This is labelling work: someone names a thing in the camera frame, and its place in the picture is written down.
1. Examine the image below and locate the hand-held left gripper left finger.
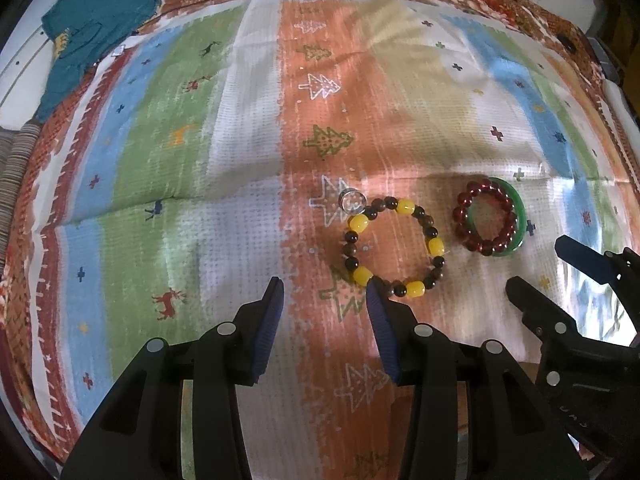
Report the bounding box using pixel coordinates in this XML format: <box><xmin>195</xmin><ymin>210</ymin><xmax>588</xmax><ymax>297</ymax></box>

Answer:
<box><xmin>60</xmin><ymin>276</ymin><xmax>286</xmax><ymax>480</ymax></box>

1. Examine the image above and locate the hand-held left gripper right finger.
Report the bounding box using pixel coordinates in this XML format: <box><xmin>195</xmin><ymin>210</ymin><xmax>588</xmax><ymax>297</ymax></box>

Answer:
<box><xmin>365</xmin><ymin>280</ymin><xmax>590</xmax><ymax>480</ymax></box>

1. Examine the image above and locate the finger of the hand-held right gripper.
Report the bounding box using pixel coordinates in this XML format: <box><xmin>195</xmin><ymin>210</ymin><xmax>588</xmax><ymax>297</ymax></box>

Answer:
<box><xmin>555</xmin><ymin>235</ymin><xmax>640</xmax><ymax>306</ymax></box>
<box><xmin>506</xmin><ymin>276</ymin><xmax>586</xmax><ymax>346</ymax></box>

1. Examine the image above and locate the green jade bangle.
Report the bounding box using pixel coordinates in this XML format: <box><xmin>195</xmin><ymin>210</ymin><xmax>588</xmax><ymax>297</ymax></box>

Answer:
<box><xmin>487</xmin><ymin>177</ymin><xmax>529</xmax><ymax>259</ymax></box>

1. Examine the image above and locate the yellow and brown beaded bracelet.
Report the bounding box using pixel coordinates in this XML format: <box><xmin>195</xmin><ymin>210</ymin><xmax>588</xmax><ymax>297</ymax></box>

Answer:
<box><xmin>341</xmin><ymin>199</ymin><xmax>447</xmax><ymax>298</ymax></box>

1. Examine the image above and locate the dark red beaded bracelet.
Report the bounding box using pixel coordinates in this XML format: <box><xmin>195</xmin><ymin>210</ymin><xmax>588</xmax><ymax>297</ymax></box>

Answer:
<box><xmin>452</xmin><ymin>179</ymin><xmax>519</xmax><ymax>256</ymax></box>

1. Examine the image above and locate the colourful striped printed cloth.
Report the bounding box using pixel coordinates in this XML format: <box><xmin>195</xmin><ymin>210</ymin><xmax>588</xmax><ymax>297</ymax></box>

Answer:
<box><xmin>27</xmin><ymin>0</ymin><xmax>640</xmax><ymax>480</ymax></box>

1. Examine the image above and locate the striped brown cushion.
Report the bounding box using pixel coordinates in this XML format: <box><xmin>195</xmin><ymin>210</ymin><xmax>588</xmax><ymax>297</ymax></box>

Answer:
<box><xmin>0</xmin><ymin>122</ymin><xmax>43</xmax><ymax>271</ymax></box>

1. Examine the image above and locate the teal garment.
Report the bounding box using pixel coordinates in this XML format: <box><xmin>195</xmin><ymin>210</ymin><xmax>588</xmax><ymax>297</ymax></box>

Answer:
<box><xmin>36</xmin><ymin>0</ymin><xmax>163</xmax><ymax>123</ymax></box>

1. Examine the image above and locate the white bed board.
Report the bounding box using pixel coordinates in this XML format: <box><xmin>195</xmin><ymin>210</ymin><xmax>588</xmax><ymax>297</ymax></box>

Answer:
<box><xmin>0</xmin><ymin>7</ymin><xmax>56</xmax><ymax>128</ymax></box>

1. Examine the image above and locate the silver ring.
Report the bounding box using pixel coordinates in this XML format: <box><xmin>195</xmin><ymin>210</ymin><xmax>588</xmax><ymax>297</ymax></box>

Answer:
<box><xmin>339</xmin><ymin>189</ymin><xmax>368</xmax><ymax>214</ymax></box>

